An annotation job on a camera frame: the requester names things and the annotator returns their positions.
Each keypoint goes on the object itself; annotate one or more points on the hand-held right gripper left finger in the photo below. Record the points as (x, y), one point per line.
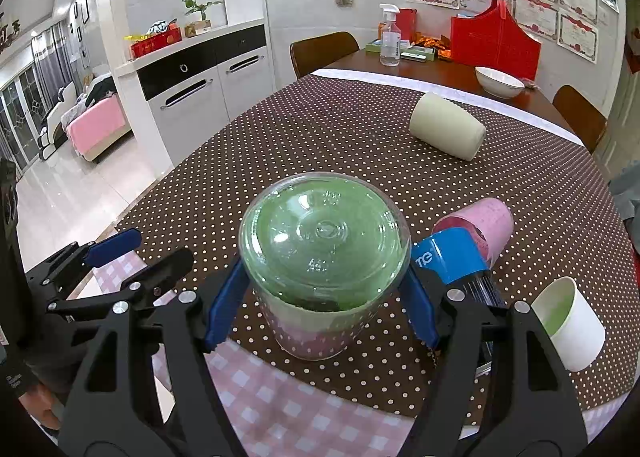
(224, 309)

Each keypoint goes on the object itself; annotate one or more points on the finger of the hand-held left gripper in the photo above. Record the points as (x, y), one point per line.
(114, 244)
(167, 267)

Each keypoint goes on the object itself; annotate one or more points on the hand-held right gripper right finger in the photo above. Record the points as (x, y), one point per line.
(421, 309)

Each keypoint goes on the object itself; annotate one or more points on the clear glass cup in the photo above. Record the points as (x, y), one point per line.
(320, 242)

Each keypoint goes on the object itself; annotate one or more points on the pink cup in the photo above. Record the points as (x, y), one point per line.
(487, 224)

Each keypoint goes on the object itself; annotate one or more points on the white cup with green inside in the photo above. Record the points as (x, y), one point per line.
(580, 324)

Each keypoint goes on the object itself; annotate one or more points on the cream cup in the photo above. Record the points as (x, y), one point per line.
(447, 124)

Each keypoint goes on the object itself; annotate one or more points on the person's left hand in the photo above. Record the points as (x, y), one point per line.
(42, 407)

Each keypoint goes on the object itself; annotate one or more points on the pink checked cloth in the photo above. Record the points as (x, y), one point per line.
(280, 412)

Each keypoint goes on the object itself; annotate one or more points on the pink sofa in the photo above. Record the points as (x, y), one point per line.
(95, 127)

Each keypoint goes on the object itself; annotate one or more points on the white and black massage chair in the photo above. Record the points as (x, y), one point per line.
(52, 122)

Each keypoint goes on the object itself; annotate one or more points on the white and black cabinet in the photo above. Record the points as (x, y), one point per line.
(200, 87)

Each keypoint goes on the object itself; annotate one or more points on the brown polka dot tablecloth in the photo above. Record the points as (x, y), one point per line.
(325, 137)

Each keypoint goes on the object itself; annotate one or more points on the grey curtains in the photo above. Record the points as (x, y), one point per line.
(47, 54)

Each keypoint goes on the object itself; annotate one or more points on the red basket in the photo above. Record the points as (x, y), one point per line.
(155, 44)

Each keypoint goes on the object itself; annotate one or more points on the white bowl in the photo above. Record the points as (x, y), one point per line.
(497, 82)

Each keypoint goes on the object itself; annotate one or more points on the brown wooden chair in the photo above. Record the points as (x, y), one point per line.
(580, 117)
(322, 52)

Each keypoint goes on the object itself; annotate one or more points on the small potted plant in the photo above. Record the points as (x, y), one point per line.
(200, 9)

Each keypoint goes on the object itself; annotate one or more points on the white small device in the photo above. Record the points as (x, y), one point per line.
(413, 56)

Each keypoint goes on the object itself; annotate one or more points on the orange snack packets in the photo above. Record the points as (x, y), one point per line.
(432, 44)

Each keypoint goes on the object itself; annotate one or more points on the clear spray bottle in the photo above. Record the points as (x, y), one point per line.
(390, 44)

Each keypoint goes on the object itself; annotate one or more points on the green flat box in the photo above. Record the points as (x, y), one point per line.
(375, 45)

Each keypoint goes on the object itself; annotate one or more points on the large red paper bag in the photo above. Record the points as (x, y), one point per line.
(495, 44)

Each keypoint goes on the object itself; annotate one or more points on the small red paper bag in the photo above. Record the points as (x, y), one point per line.
(407, 24)

